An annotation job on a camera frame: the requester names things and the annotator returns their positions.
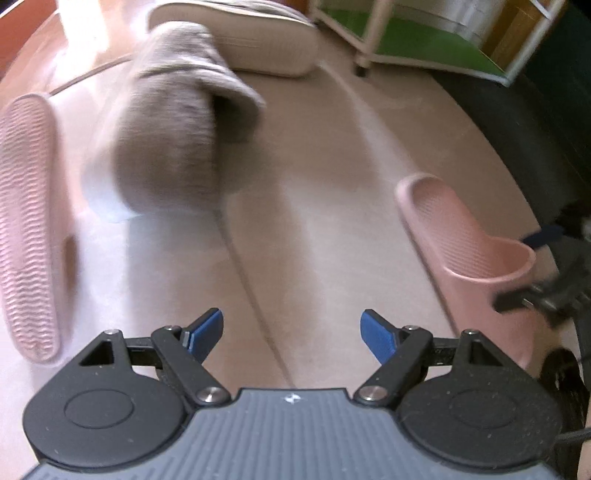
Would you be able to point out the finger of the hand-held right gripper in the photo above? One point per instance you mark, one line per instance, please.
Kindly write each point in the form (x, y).
(542, 237)
(519, 297)

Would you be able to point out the pink rubber slipper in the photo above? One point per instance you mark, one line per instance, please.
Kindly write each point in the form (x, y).
(27, 221)
(455, 244)

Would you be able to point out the dark furniture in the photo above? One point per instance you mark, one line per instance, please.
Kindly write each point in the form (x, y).
(531, 129)

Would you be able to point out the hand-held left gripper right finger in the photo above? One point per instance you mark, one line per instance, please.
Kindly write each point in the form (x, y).
(376, 332)

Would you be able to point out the grey knitted fuzzy slipper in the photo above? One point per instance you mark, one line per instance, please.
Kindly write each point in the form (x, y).
(166, 134)

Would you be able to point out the white rack with green board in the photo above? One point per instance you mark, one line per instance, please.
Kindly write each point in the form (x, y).
(415, 41)

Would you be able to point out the beige cushion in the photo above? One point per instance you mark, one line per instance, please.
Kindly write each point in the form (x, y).
(258, 41)

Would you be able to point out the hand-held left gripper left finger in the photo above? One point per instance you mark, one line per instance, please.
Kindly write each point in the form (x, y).
(207, 328)

